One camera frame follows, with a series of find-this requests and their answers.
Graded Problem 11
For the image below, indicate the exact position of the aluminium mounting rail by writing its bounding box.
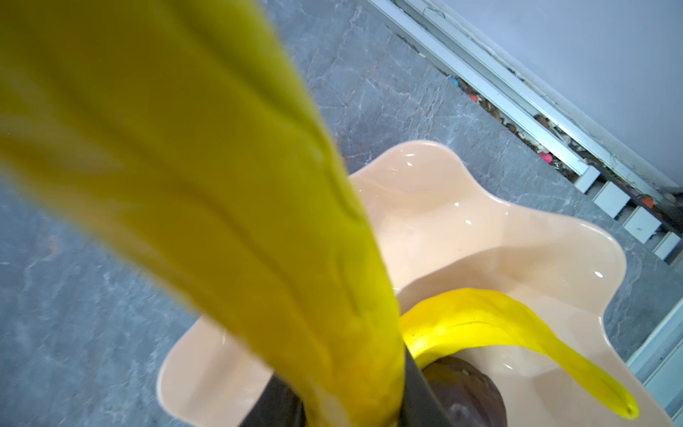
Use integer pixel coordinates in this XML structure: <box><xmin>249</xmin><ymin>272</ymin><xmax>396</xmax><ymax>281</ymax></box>
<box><xmin>365</xmin><ymin>1</ymin><xmax>682</xmax><ymax>265</ymax></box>

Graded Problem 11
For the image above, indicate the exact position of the beige wavy fruit plate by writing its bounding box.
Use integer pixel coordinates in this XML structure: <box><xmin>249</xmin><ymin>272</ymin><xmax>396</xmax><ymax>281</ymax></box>
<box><xmin>157</xmin><ymin>141</ymin><xmax>672</xmax><ymax>426</ymax></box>

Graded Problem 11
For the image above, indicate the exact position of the yellow banana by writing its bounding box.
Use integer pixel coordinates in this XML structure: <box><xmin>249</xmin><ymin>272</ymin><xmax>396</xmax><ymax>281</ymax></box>
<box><xmin>1</xmin><ymin>1</ymin><xmax>405</xmax><ymax>426</ymax></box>
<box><xmin>399</xmin><ymin>288</ymin><xmax>640</xmax><ymax>420</ymax></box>

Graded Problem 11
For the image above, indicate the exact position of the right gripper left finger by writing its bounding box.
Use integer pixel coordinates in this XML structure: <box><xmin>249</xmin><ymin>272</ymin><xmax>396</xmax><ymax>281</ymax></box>
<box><xmin>239</xmin><ymin>375</ymin><xmax>307</xmax><ymax>427</ymax></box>

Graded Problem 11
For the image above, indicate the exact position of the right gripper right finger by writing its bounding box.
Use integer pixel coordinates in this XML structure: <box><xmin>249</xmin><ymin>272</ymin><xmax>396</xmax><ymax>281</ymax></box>
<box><xmin>399</xmin><ymin>346</ymin><xmax>453</xmax><ymax>427</ymax></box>

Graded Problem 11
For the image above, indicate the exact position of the dark purple plum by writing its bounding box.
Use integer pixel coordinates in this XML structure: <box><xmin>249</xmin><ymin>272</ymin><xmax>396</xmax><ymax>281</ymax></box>
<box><xmin>422</xmin><ymin>356</ymin><xmax>508</xmax><ymax>426</ymax></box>

